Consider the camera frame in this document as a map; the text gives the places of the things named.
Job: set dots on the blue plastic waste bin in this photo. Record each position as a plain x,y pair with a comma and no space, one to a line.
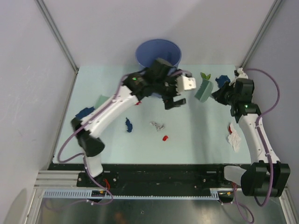
151,50

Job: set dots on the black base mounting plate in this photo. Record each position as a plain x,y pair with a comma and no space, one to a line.
201,175

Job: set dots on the light green plastic dustpan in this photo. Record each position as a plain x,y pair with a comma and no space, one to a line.
101,100

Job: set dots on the aluminium frame post right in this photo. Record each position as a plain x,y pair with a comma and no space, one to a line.
270,17

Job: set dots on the dark blue paper scrap right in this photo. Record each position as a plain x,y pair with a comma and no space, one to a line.
221,80

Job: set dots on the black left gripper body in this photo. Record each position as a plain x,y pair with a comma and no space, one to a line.
167,87

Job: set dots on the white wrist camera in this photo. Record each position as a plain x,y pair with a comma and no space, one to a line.
239,73
185,83

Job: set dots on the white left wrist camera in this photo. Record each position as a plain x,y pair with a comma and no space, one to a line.
185,83

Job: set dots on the white paper scrap right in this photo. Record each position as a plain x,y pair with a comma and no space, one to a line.
234,140

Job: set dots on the light green hand brush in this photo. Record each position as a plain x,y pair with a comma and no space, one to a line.
204,91

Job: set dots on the green paper scrap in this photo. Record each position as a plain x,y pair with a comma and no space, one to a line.
205,76

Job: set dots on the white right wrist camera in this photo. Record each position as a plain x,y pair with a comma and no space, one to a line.
239,73

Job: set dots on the aluminium frame rail front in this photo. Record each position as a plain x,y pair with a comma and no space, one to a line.
79,179

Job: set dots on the small dark blue paper scrap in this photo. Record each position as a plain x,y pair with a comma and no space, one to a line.
129,125

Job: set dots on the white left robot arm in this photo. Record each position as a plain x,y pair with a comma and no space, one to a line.
89,128

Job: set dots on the aluminium frame post left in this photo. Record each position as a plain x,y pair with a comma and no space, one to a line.
56,33

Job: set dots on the aluminium frame post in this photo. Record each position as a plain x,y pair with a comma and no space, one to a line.
270,17
56,33

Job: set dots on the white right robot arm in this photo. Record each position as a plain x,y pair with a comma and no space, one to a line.
266,176

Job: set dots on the large dark blue paper scrap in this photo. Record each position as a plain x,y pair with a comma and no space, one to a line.
84,112

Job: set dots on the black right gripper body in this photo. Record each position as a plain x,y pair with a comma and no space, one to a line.
230,96

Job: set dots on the white cable duct strip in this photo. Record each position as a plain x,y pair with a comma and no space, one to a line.
95,194

